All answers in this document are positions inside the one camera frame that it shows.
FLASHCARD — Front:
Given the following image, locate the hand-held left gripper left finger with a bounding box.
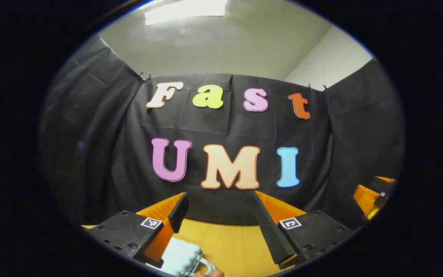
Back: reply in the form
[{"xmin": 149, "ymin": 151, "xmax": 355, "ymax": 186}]
[{"xmin": 85, "ymin": 192, "xmax": 190, "ymax": 269}]

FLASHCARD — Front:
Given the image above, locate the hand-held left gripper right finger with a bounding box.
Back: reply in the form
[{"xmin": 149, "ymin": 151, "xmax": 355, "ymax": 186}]
[{"xmin": 253, "ymin": 190, "xmax": 356, "ymax": 270}]

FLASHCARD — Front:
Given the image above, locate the light blue suitcase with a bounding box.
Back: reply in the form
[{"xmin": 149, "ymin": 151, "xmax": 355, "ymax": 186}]
[{"xmin": 147, "ymin": 235, "xmax": 216, "ymax": 277}]

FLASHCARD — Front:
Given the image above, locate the black backdrop cloth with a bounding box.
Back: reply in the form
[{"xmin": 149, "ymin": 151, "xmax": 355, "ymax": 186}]
[{"xmin": 39, "ymin": 35, "xmax": 405, "ymax": 228}]

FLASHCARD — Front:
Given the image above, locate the ceiling light panel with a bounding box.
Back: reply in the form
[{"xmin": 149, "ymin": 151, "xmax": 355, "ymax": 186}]
[{"xmin": 145, "ymin": 0, "xmax": 228, "ymax": 27}]

